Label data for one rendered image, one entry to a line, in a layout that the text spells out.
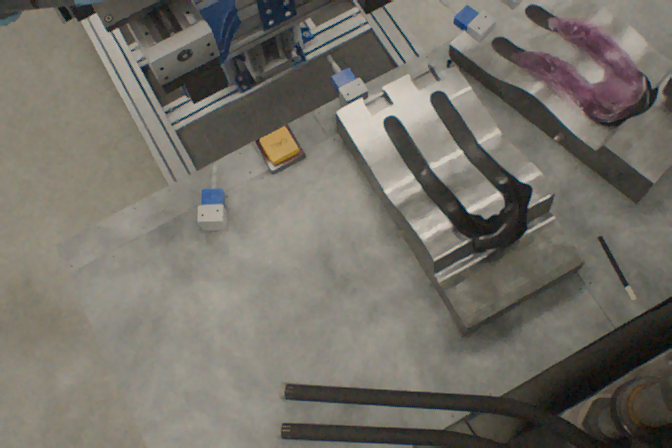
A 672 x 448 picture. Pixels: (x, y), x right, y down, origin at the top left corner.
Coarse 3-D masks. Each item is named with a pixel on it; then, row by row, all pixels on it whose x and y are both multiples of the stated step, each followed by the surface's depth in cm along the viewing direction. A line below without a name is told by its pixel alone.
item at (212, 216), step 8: (208, 192) 162; (216, 192) 162; (224, 192) 164; (208, 200) 162; (216, 200) 162; (224, 200) 164; (200, 208) 160; (208, 208) 160; (216, 208) 160; (224, 208) 161; (200, 216) 159; (208, 216) 159; (216, 216) 159; (224, 216) 161; (200, 224) 160; (208, 224) 160; (216, 224) 160; (224, 224) 161
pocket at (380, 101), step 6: (384, 90) 162; (372, 96) 163; (378, 96) 163; (384, 96) 164; (366, 102) 163; (372, 102) 164; (378, 102) 164; (384, 102) 164; (390, 102) 163; (366, 108) 164; (372, 108) 164; (378, 108) 164; (384, 108) 164; (372, 114) 163
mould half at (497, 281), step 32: (416, 96) 161; (352, 128) 160; (416, 128) 159; (480, 128) 159; (384, 160) 157; (448, 160) 157; (512, 160) 153; (384, 192) 156; (416, 192) 154; (480, 192) 150; (544, 192) 148; (416, 224) 149; (448, 224) 147; (544, 224) 154; (416, 256) 158; (448, 256) 147; (480, 256) 153; (512, 256) 152; (544, 256) 152; (576, 256) 152; (448, 288) 151; (480, 288) 151; (512, 288) 150; (544, 288) 154; (480, 320) 149
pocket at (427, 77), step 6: (420, 72) 164; (426, 72) 165; (432, 72) 165; (414, 78) 165; (420, 78) 165; (426, 78) 165; (432, 78) 165; (438, 78) 163; (414, 84) 165; (420, 84) 165; (426, 84) 165; (432, 84) 165; (420, 90) 164
